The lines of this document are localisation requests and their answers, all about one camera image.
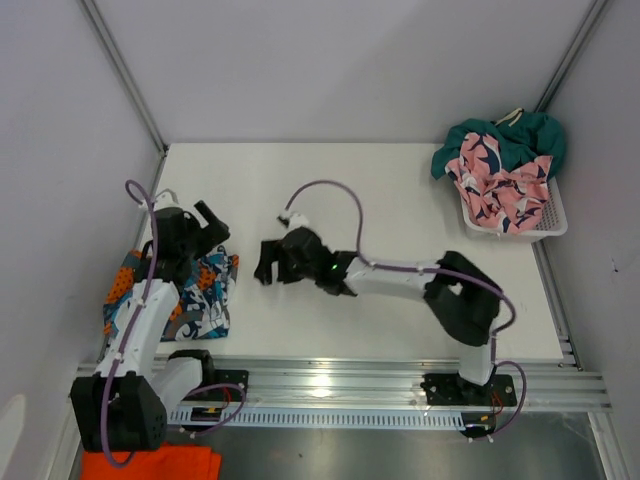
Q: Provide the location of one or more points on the white slotted cable duct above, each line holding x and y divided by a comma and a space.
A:
315, 418

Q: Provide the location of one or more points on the white plastic basket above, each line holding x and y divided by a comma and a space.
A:
553, 222

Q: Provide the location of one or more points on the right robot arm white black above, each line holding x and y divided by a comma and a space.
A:
461, 297

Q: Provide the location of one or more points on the aluminium mounting rail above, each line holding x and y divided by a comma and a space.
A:
394, 385

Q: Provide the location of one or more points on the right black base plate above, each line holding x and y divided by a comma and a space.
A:
447, 389

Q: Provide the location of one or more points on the teal green shorts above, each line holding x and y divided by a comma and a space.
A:
521, 135

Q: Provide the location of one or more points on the patterned orange blue shorts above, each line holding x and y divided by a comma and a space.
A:
202, 312

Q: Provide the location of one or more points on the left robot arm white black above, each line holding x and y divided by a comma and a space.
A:
123, 406

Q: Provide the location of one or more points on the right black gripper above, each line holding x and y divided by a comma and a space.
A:
270, 253

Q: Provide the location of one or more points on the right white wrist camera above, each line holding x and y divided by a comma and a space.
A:
292, 220

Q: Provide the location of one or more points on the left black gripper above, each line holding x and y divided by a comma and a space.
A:
211, 235

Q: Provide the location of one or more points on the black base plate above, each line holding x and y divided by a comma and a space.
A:
224, 386
447, 389

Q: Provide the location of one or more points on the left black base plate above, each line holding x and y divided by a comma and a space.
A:
224, 386

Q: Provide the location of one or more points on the pink patterned shorts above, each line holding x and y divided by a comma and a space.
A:
502, 201

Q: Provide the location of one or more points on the folded orange shorts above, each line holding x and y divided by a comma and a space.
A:
171, 462

